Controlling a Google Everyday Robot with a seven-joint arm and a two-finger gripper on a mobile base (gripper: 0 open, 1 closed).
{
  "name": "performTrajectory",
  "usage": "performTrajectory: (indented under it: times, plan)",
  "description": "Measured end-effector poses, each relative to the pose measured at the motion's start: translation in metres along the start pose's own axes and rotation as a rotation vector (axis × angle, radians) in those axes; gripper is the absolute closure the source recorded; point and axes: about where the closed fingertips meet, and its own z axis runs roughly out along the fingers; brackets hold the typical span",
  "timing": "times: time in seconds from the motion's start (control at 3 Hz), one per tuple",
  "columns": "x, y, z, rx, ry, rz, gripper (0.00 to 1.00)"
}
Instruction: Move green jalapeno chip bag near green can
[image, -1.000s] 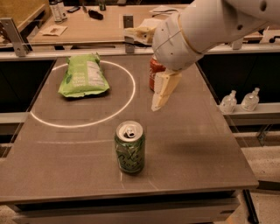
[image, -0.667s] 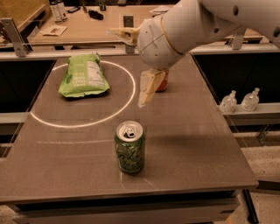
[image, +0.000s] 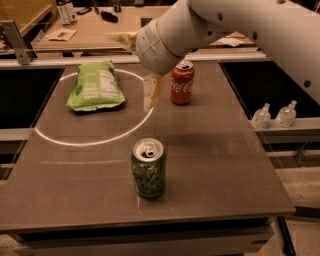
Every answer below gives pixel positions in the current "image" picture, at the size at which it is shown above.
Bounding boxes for green jalapeno chip bag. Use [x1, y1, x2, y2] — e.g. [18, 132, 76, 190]
[67, 61, 126, 112]

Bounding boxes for black phone on desk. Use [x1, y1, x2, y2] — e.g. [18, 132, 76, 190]
[76, 7, 92, 15]

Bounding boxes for clear plastic bottle left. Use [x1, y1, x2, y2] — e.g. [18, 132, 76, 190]
[251, 103, 271, 130]

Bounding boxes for small paper card left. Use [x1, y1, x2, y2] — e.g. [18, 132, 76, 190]
[46, 28, 77, 41]

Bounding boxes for left metal bracket post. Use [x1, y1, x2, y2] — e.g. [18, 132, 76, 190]
[1, 20, 33, 65]

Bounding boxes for red Coca-Cola can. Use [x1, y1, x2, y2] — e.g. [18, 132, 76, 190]
[171, 60, 194, 105]

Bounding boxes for green soda can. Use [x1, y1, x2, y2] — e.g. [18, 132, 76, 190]
[131, 138, 166, 198]

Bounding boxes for black mouse on desk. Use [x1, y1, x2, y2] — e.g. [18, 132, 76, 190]
[101, 11, 118, 23]

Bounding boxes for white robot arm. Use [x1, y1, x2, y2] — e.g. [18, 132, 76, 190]
[105, 0, 320, 110]

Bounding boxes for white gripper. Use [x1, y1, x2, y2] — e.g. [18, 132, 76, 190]
[105, 20, 182, 111]

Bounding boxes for clear plastic bottle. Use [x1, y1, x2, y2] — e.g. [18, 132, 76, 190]
[251, 103, 271, 130]
[275, 100, 297, 128]

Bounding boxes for clear plastic bottle right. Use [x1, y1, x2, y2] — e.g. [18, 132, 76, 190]
[275, 100, 297, 128]

